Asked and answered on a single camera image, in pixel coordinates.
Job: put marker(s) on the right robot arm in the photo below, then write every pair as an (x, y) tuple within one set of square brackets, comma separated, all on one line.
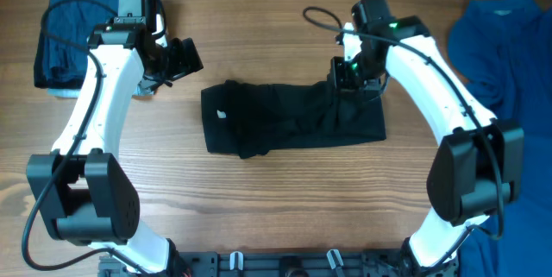
[(477, 169)]

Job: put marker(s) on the blue polo shirt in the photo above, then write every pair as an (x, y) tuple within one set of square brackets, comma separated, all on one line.
[(503, 48)]

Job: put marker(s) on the folded light denim garment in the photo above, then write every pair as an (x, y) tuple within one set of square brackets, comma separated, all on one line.
[(140, 91)]

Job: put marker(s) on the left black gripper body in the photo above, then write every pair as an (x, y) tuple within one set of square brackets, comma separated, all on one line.
[(173, 62)]

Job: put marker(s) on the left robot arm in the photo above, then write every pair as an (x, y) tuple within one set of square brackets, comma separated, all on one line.
[(81, 192)]

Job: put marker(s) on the folded dark blue shorts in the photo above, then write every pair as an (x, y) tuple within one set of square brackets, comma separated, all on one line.
[(91, 14)]

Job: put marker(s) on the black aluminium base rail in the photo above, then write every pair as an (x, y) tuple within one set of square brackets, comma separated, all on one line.
[(332, 263)]

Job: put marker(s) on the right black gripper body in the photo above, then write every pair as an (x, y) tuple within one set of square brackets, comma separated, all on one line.
[(355, 75)]

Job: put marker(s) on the black polo shirt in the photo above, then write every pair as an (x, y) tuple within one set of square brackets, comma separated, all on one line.
[(249, 120)]

